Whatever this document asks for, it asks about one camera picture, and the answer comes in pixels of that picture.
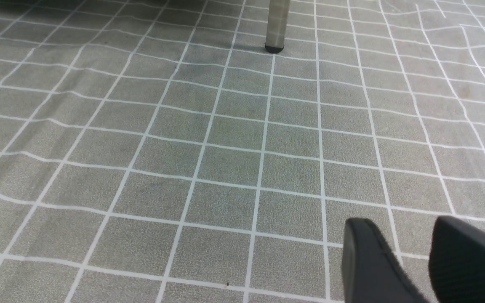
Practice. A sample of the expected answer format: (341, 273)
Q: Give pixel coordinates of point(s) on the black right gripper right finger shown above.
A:
(457, 261)

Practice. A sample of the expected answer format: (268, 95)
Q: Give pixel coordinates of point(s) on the grey checkered floor cloth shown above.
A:
(152, 151)

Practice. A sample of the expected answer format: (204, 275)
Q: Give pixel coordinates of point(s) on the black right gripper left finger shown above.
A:
(371, 272)

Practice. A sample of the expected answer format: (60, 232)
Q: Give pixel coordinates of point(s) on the metal shoe rack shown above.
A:
(276, 26)

